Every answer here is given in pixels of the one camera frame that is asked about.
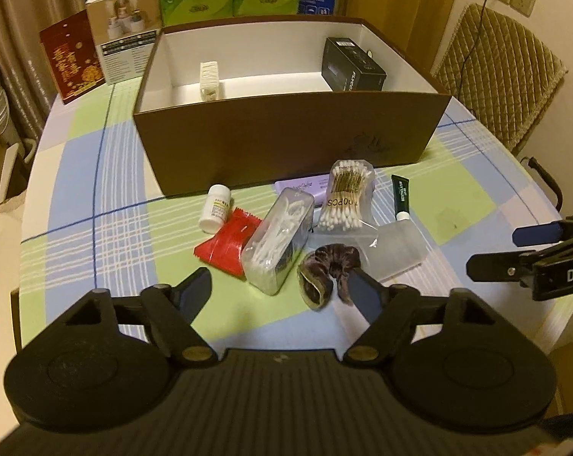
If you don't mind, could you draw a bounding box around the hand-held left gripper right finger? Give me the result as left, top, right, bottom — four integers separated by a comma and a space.
346, 268, 500, 369

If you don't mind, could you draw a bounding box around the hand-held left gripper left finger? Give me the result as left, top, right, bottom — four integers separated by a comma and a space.
64, 267, 219, 369

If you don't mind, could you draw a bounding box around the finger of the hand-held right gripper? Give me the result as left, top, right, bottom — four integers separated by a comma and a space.
467, 242, 573, 287
512, 215, 573, 248

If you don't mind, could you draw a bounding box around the purple velvet scrunchie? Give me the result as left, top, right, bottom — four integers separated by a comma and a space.
297, 243, 371, 312

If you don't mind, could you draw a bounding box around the red foil packet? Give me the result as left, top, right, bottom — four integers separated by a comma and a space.
194, 206, 264, 279

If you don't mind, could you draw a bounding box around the bag of cotton swabs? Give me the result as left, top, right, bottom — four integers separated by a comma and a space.
310, 159, 380, 249

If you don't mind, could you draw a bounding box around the dark green tube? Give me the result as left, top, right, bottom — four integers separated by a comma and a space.
391, 175, 412, 222

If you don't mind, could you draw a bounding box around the brown cardboard storage box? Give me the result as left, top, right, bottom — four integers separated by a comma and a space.
133, 15, 453, 198

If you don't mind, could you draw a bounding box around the black curved bar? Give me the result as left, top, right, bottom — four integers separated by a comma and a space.
527, 156, 565, 211

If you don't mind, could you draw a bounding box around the clear plastic case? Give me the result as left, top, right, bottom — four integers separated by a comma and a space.
362, 223, 429, 282

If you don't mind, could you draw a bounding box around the white pill bottle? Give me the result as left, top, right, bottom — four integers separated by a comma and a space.
198, 184, 232, 234

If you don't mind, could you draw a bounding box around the clear box of floss picks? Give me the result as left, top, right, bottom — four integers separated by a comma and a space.
241, 187, 316, 295

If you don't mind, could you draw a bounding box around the checked tablecloth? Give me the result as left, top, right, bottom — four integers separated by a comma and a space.
11, 72, 573, 393

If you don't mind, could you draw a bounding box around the purple tissue pack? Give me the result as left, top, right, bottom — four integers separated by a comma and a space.
274, 175, 337, 209

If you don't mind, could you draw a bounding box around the quilted beige chair cover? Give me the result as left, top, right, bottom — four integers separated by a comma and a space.
431, 2, 568, 155

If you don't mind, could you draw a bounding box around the small white packet in box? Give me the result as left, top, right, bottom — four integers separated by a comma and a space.
199, 61, 223, 101

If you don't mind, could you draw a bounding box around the black product box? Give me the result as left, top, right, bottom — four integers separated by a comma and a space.
321, 37, 388, 92

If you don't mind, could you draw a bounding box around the red gift box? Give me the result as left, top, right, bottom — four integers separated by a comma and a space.
38, 9, 105, 105

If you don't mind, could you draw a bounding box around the white picture product box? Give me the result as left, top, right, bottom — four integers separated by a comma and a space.
85, 0, 163, 85

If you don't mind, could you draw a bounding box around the black power cable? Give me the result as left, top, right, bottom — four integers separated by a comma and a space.
450, 0, 502, 98

